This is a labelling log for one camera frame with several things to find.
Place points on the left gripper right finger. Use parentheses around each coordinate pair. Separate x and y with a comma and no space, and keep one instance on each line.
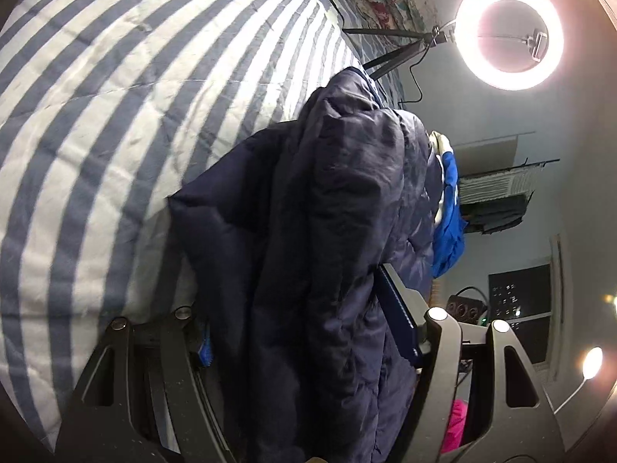
(404,310)

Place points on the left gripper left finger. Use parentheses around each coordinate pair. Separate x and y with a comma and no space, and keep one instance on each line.
(205,353)

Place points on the navy quilted puffer jacket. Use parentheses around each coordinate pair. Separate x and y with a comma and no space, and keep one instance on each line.
(285,233)

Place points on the pink sleeved left forearm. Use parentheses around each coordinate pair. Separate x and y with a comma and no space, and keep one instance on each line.
(455,429)

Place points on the dark hanging clothes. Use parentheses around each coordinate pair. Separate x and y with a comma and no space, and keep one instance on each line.
(494,216)

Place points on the black clothes rack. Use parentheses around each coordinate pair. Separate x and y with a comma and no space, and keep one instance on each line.
(541,165)

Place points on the blue and white folded garment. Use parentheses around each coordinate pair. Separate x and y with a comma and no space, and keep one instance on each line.
(449,225)

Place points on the dark window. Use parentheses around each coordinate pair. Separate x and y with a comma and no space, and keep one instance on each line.
(523,298)

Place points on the striped hanging towel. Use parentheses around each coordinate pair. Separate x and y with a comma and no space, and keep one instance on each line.
(498,184)

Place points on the small round lamp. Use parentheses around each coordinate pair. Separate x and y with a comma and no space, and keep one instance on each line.
(591,366)

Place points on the black tripod stand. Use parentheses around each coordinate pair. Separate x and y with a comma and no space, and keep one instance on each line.
(419,42)

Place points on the blue white striped quilt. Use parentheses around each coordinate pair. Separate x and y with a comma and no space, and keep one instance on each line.
(107,108)

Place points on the phone holder clip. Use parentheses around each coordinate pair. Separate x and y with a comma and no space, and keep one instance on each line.
(536,43)

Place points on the white ring light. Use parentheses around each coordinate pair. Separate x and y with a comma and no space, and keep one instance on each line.
(478,17)

